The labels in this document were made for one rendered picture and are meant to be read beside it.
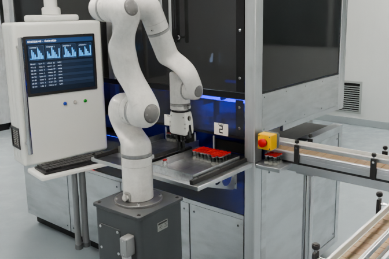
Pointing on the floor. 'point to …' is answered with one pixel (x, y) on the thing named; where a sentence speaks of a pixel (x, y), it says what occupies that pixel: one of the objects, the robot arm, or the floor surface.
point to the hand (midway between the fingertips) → (181, 145)
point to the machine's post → (253, 108)
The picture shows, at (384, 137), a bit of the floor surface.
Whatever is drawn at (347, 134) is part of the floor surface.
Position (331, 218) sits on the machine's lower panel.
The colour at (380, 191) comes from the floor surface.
